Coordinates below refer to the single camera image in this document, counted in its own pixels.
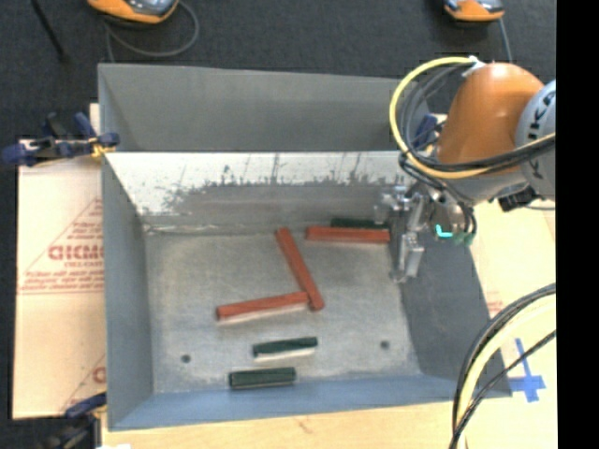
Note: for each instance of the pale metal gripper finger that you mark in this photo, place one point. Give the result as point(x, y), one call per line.
point(398, 257)
point(414, 257)

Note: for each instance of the dark green flat block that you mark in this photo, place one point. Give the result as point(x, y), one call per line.
point(262, 378)
point(355, 222)
point(285, 346)

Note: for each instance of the red-brown flat block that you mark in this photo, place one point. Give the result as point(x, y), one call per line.
point(299, 269)
point(346, 234)
point(262, 306)

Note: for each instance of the grey metal bin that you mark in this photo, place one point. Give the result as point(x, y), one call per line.
point(262, 269)

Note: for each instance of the brown cardboard board, red print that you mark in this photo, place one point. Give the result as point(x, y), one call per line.
point(56, 297)

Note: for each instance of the black cylinder on white bracket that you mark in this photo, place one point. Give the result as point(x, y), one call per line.
point(515, 200)

